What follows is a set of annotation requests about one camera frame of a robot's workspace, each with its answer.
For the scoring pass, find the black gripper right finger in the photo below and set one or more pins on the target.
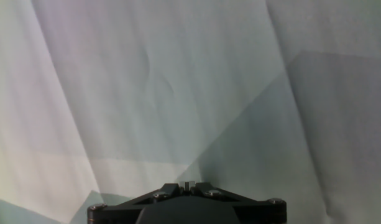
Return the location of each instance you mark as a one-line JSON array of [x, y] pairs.
[[261, 213]]

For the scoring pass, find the blue green white tablecloth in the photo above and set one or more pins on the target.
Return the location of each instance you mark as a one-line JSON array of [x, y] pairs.
[[190, 93]]

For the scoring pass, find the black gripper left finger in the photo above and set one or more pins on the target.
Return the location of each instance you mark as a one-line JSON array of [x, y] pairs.
[[115, 213]]

